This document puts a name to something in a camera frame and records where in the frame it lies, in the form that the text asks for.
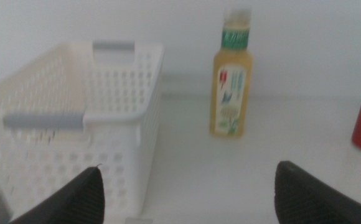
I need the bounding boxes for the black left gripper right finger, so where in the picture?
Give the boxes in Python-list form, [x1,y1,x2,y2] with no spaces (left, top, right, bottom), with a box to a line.
[274,160,361,224]

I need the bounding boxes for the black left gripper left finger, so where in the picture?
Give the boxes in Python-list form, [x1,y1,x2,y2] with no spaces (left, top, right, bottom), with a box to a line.
[8,166,106,224]

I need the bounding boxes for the white perforated plastic basket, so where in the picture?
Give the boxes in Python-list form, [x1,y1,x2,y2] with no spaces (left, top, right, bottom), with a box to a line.
[0,40,166,224]

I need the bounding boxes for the yellow tea bottle green label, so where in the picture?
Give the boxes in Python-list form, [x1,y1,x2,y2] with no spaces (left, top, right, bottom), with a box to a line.
[209,6,253,139]

